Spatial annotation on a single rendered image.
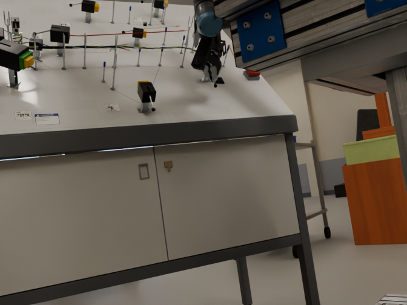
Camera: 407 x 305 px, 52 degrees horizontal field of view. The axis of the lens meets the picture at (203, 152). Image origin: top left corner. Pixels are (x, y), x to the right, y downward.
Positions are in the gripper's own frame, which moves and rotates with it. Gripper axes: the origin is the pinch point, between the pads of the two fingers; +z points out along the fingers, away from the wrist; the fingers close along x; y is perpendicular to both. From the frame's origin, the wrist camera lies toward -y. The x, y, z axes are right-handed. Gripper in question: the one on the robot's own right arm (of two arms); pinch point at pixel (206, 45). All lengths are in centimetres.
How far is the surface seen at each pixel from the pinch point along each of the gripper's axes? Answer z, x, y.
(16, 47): 4, 70, -12
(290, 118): 25.1, -29.0, -22.9
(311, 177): 344, -581, 715
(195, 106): 21.7, 8.8, -16.8
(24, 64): 9, 67, -15
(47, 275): 69, 62, -44
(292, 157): 40, -31, -25
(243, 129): 28.3, -7.7, -25.8
